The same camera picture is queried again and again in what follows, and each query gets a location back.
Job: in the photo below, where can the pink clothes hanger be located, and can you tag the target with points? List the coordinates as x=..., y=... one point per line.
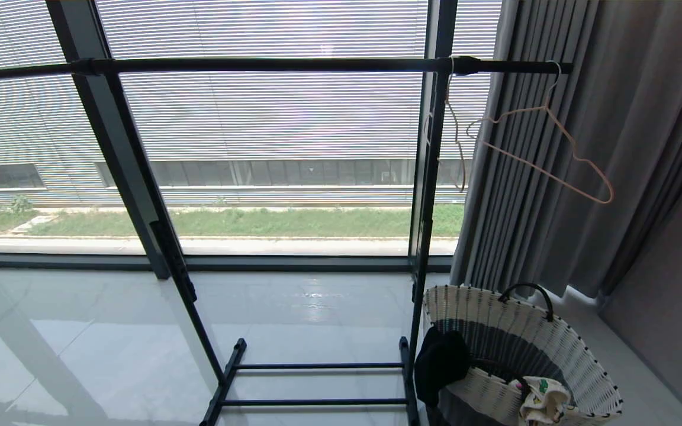
x=539, y=170
x=454, y=139

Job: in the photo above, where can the black clothes rack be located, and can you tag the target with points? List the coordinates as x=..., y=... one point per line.
x=258, y=64

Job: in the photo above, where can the white laundry basket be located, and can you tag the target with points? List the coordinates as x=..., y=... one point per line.
x=554, y=355

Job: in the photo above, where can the grey curtain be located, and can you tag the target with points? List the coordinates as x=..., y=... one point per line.
x=613, y=148

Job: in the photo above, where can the cream printed garment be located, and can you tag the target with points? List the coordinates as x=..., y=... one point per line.
x=545, y=402

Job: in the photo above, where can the black garment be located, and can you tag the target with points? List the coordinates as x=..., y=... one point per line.
x=438, y=367

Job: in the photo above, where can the window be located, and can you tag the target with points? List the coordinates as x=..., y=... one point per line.
x=258, y=118

